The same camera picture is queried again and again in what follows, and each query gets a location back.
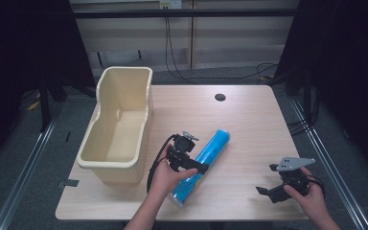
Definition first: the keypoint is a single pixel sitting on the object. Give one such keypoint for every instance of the blue cylindrical tube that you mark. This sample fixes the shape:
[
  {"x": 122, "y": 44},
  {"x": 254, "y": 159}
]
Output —
[{"x": 214, "y": 148}]

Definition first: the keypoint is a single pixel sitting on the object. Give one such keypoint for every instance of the black stand leg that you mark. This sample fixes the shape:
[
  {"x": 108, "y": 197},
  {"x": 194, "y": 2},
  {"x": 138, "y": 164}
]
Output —
[
  {"x": 307, "y": 99},
  {"x": 44, "y": 102}
]

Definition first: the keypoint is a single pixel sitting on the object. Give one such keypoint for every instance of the small black tape strip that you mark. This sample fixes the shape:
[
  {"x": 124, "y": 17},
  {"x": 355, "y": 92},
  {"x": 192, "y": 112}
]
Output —
[{"x": 67, "y": 136}]

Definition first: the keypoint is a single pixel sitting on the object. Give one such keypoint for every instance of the person's right hand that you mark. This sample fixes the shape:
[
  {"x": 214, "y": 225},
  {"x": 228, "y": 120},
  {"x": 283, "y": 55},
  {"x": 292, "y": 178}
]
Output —
[{"x": 311, "y": 201}]

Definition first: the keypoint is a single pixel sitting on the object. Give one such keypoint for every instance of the black curtain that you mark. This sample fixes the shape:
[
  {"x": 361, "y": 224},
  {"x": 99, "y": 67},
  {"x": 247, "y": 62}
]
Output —
[
  {"x": 348, "y": 64},
  {"x": 19, "y": 48}
]

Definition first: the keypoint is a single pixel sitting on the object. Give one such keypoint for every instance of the white wall socket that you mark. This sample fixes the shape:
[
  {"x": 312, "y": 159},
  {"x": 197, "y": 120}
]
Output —
[{"x": 170, "y": 4}]

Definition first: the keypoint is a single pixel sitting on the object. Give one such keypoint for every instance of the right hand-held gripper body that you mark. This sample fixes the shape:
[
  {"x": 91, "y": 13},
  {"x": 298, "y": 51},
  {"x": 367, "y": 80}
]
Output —
[{"x": 295, "y": 174}]

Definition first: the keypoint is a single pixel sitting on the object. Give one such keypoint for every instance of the person's left hand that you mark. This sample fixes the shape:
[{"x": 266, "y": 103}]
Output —
[{"x": 164, "y": 180}]

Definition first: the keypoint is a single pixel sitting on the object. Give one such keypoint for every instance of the metal floor rail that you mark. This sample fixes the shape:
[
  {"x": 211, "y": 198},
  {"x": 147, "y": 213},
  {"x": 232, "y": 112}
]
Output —
[
  {"x": 22, "y": 179},
  {"x": 332, "y": 166}
]

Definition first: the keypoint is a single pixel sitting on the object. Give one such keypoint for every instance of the cream plastic bin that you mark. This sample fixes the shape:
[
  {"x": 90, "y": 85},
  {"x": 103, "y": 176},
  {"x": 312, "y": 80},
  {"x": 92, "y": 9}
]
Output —
[{"x": 126, "y": 96}]

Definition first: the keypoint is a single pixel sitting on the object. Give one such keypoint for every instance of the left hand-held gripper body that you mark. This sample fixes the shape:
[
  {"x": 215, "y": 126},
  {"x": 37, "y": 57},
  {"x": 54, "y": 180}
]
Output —
[{"x": 182, "y": 145}]

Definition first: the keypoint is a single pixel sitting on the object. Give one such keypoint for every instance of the black horizontal bar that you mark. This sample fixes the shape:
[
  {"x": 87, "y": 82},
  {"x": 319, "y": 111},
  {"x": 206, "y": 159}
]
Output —
[{"x": 185, "y": 13}]

